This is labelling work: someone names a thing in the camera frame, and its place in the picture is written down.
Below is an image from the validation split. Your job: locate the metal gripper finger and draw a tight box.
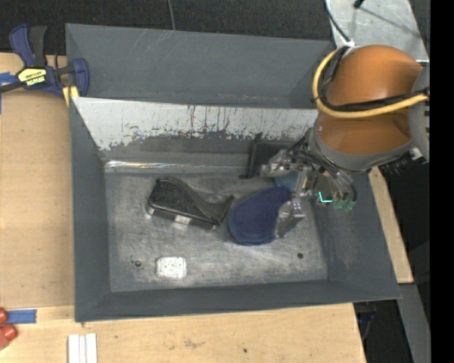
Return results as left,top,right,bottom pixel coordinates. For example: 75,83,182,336
259,150,298,178
275,198,306,239

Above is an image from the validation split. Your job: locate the light blue small object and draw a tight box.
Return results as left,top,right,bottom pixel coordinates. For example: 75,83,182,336
273,174,300,191

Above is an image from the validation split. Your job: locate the dark blue oval pad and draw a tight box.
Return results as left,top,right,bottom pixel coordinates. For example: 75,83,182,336
226,186,297,247

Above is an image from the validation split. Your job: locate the black curved shoe-like object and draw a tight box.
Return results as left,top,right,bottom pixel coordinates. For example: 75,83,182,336
147,175,235,231

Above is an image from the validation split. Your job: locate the grey metal bin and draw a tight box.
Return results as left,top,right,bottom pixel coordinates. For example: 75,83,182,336
64,23,403,323

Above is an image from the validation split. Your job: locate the small white rectangular packet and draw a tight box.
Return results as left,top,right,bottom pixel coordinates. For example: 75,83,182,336
154,255,188,280

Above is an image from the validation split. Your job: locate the brown cardboard board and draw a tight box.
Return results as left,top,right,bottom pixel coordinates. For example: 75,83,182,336
0,92,76,310

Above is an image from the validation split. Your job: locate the black rectangular frame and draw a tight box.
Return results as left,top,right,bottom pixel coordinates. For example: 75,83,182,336
239,132,308,180

